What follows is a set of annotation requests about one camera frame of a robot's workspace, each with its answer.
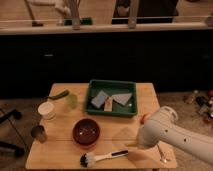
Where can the small tan wooden block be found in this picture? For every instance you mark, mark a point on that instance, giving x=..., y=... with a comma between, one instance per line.
x=108, y=104

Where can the green pepper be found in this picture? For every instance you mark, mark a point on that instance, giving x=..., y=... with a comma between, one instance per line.
x=58, y=96

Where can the white dish brush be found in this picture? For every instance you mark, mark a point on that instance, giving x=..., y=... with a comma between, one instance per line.
x=89, y=159

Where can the orange round fruit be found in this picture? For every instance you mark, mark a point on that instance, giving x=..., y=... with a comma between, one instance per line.
x=144, y=118

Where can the metal cup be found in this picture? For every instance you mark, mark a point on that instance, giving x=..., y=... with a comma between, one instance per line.
x=38, y=133

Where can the white paper cup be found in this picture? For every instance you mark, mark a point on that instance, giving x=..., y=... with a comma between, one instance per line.
x=46, y=110

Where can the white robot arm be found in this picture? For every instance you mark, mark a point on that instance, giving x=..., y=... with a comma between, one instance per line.
x=160, y=126

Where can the dark red bowl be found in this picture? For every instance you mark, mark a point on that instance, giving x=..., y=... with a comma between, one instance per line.
x=86, y=132

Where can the green plastic tray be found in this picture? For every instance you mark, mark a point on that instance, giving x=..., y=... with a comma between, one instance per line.
x=111, y=87

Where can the blue sponge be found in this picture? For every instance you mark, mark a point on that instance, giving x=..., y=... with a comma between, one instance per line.
x=99, y=99

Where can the grey triangular cloth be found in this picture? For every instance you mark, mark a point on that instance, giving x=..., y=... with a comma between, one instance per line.
x=122, y=98

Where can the silver fork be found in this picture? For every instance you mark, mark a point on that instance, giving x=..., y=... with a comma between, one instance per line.
x=162, y=156

